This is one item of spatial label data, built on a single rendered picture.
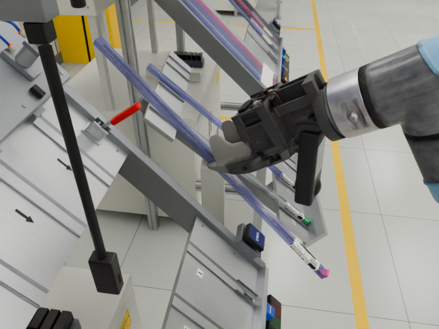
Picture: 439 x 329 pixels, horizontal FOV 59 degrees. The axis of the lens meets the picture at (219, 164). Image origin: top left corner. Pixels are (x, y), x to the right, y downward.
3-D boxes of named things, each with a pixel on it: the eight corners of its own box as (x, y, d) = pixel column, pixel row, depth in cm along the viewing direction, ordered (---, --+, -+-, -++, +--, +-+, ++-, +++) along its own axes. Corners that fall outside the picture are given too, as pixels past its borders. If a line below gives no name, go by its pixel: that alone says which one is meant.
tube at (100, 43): (323, 272, 65) (328, 271, 64) (321, 279, 63) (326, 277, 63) (98, 40, 57) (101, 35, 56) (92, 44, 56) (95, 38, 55)
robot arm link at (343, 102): (387, 110, 48) (379, 143, 42) (351, 122, 51) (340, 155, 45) (363, 56, 46) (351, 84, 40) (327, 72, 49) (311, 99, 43)
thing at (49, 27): (58, 38, 23) (53, 17, 22) (48, 45, 22) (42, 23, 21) (38, 37, 23) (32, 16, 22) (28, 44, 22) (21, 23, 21)
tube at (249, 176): (305, 220, 95) (309, 218, 95) (306, 224, 94) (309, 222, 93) (136, 88, 76) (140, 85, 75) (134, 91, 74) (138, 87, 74)
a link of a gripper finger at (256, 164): (232, 152, 57) (283, 134, 52) (238, 162, 58) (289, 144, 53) (220, 170, 53) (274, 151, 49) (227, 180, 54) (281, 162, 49)
